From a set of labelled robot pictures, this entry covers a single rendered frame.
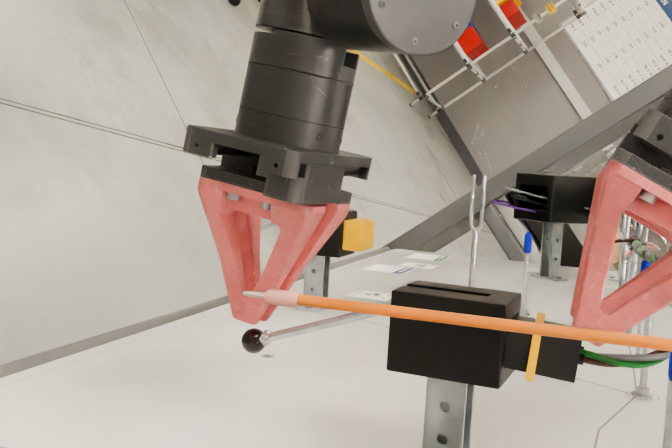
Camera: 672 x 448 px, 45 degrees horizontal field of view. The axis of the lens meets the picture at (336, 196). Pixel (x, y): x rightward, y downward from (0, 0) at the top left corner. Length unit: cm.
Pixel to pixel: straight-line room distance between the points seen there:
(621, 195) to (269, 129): 17
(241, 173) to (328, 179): 5
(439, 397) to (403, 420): 9
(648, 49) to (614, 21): 42
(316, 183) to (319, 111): 4
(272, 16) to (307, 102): 5
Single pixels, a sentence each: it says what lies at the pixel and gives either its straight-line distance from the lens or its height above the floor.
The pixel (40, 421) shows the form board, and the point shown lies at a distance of 48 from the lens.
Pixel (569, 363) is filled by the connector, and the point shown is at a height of 119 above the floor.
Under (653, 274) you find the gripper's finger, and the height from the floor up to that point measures 124.
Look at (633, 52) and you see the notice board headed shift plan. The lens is 814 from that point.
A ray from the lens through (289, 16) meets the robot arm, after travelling 41.
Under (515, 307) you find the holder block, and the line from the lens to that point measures 41.
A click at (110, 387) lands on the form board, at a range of 54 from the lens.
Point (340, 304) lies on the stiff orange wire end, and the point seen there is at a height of 115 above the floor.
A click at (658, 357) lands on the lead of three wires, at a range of 42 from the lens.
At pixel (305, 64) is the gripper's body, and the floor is 115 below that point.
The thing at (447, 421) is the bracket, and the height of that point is 112.
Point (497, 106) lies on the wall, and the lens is 825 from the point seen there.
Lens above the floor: 125
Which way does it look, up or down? 17 degrees down
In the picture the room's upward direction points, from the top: 56 degrees clockwise
